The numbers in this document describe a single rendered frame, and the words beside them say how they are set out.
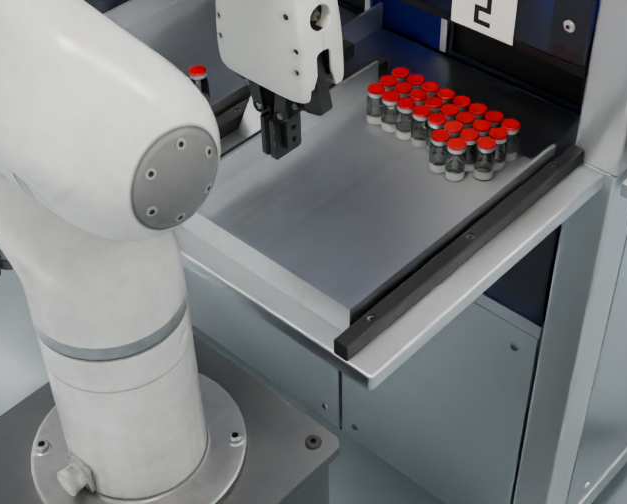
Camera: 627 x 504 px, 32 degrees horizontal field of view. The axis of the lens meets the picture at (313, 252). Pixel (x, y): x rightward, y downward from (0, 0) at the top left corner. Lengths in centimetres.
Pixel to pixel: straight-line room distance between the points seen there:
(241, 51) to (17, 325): 157
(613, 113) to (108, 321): 64
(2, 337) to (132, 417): 150
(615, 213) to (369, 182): 29
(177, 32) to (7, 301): 108
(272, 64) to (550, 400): 82
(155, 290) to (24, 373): 149
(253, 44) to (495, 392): 88
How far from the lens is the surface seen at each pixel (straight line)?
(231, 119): 130
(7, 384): 227
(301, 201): 120
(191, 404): 92
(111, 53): 65
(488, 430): 168
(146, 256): 80
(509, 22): 125
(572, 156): 125
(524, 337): 150
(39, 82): 64
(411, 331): 106
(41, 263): 80
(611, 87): 121
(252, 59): 87
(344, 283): 110
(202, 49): 146
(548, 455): 163
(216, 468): 97
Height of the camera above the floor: 165
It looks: 42 degrees down
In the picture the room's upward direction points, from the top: 2 degrees counter-clockwise
